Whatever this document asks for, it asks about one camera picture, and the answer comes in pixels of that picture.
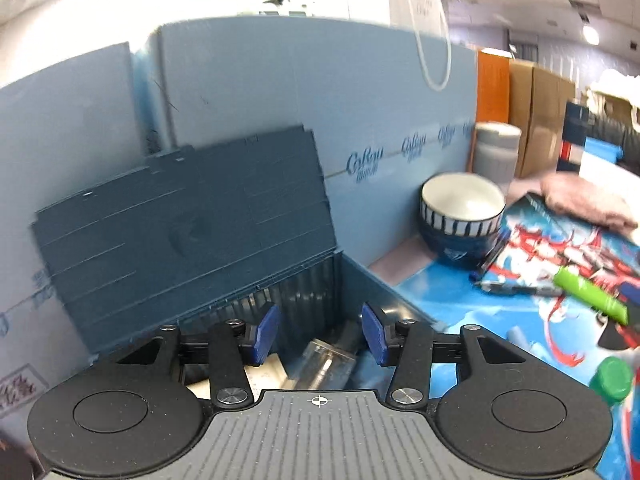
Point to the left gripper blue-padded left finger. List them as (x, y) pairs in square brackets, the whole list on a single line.
[(227, 348)]

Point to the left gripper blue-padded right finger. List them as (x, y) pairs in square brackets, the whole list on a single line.
[(411, 347)]

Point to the clear glass jar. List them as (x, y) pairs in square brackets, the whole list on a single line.
[(322, 366)]

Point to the green tube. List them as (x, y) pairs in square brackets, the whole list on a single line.
[(591, 294)]

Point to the dark blue storage box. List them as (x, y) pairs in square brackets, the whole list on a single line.
[(199, 235)]

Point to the anime print desk mat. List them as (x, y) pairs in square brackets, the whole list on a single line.
[(561, 331)]

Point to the blue striped ceramic bowl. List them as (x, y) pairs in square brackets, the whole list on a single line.
[(460, 217)]

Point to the black grey ballpoint pen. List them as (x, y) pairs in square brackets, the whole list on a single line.
[(512, 289)]

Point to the green cap bottle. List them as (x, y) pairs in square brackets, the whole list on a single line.
[(612, 380)]

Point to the white grey travel cup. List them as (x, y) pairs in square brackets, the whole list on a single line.
[(496, 152)]

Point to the pink knitted cloth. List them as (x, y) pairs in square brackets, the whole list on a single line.
[(567, 193)]

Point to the blue foam board right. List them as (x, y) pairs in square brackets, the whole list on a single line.
[(387, 109)]

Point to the blue foam board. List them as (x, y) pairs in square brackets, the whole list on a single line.
[(387, 109), (63, 129)]

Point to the orange box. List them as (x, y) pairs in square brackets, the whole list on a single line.
[(492, 99)]

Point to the dark blue thermos bottle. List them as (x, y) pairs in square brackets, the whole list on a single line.
[(574, 135)]

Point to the blue foam board left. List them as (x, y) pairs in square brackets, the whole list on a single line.
[(63, 129)]

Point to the brown cardboard box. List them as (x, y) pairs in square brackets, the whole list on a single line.
[(538, 101)]

